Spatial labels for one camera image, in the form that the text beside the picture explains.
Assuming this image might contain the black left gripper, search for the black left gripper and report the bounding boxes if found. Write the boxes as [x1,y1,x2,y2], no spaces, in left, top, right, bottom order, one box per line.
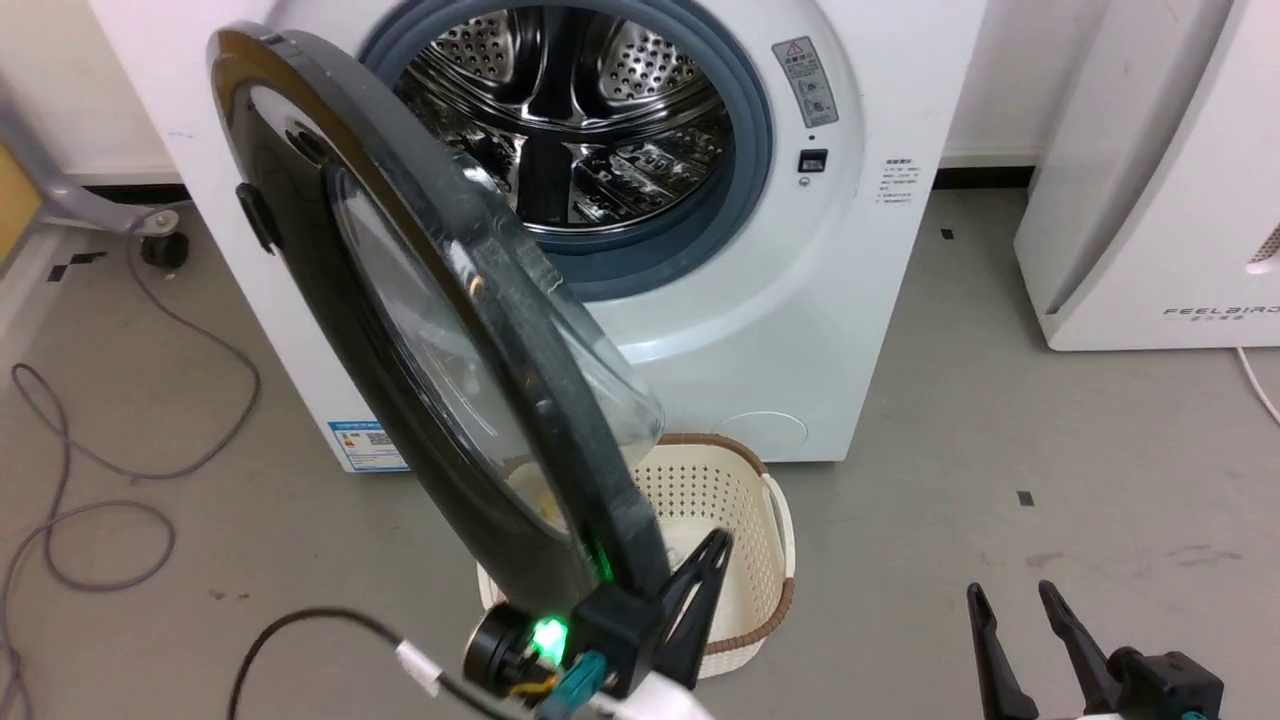
[463,528,735,701]

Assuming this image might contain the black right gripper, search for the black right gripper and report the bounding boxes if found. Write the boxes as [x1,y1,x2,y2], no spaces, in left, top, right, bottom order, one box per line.
[966,580,1227,720]

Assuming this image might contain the black round glass washer door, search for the black round glass washer door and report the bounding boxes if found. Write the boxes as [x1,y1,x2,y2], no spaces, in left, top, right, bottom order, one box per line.
[207,25,671,623]

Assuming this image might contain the white front-load washing machine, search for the white front-load washing machine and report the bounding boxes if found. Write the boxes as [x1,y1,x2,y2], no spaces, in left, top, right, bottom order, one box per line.
[88,0,989,473]

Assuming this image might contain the grey-blue rubber door gasket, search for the grey-blue rubber door gasket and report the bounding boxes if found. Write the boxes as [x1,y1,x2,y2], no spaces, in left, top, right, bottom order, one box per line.
[358,0,774,303]

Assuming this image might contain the cream perforated laundry basket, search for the cream perforated laundry basket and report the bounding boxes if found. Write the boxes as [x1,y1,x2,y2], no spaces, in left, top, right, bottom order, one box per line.
[476,433,797,681]

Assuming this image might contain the blue energy label sticker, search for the blue energy label sticker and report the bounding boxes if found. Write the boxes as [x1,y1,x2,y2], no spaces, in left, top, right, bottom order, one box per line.
[327,419,410,473]

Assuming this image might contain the white Feelbird appliance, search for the white Feelbird appliance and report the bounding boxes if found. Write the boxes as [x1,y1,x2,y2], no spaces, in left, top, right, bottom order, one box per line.
[1013,0,1280,353]

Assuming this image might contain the stainless steel washer drum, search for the stainless steel washer drum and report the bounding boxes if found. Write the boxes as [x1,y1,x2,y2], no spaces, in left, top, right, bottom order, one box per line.
[398,5,736,233]

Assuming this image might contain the grey warning sticker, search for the grey warning sticker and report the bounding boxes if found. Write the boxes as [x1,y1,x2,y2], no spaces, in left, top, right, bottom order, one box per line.
[772,38,840,129]

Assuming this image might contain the black caster wheel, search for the black caster wheel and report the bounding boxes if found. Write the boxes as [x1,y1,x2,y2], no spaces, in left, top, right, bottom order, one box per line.
[140,231,190,270]

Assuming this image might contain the black floor tape strips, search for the black floor tape strips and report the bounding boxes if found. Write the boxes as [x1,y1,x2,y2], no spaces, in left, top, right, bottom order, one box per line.
[46,251,107,283]

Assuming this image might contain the white power cable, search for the white power cable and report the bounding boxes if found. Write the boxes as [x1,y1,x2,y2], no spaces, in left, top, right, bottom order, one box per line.
[1234,346,1280,428]

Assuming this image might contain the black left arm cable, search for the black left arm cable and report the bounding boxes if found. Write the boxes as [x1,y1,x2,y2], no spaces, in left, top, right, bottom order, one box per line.
[227,607,531,720]

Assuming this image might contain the grey floor cable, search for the grey floor cable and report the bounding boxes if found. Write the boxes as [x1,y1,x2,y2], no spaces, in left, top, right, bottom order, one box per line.
[0,240,263,720]

